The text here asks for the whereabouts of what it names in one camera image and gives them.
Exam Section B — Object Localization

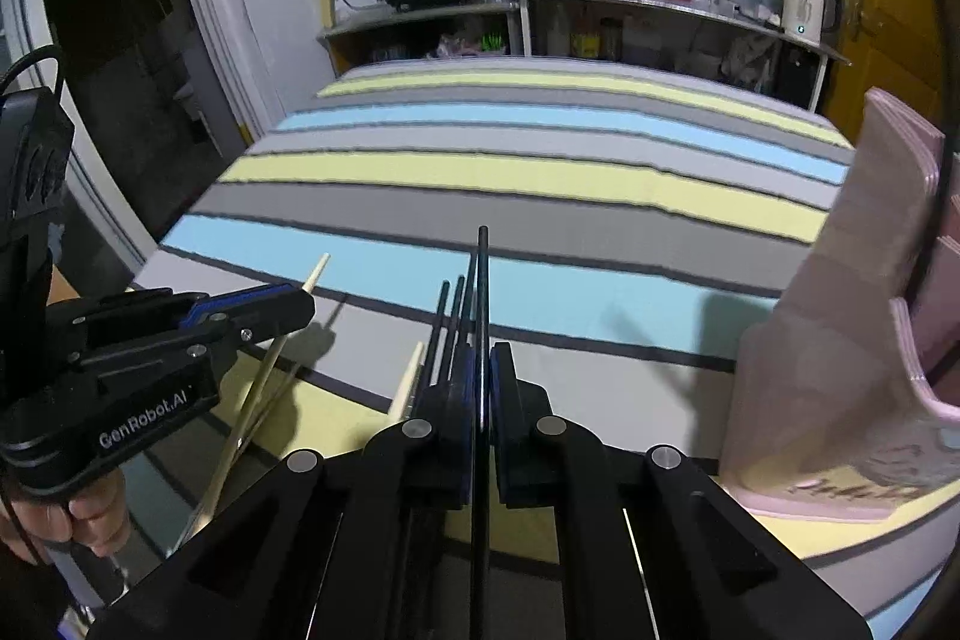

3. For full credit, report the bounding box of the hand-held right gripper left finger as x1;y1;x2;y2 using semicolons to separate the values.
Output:
86;376;481;640

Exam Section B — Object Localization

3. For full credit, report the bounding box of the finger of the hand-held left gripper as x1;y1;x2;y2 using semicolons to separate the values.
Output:
175;282;317;378
46;290;211;363

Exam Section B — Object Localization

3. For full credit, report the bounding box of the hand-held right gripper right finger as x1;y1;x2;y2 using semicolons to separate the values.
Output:
489;342;875;640

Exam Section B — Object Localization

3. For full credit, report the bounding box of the wooden chopstick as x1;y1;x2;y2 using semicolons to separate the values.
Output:
176;254;332;549
388;342;426;420

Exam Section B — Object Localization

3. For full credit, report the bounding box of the pink utensil holder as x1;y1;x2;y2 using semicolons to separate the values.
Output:
718;89;960;526

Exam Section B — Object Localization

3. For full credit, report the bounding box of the person's left hand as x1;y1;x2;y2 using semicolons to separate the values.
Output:
0;467;134;567

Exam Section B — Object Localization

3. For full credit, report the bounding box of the glass sliding door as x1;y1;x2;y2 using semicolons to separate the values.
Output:
0;0;260;289

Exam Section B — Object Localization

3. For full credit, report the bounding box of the small metal kitchen table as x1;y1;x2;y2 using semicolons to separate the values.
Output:
316;0;527;76

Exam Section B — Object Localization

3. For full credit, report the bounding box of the large metal kitchen table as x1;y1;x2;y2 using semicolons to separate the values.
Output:
498;0;854;113

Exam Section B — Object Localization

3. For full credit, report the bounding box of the white electric kettle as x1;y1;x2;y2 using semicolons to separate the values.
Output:
781;0;846;44

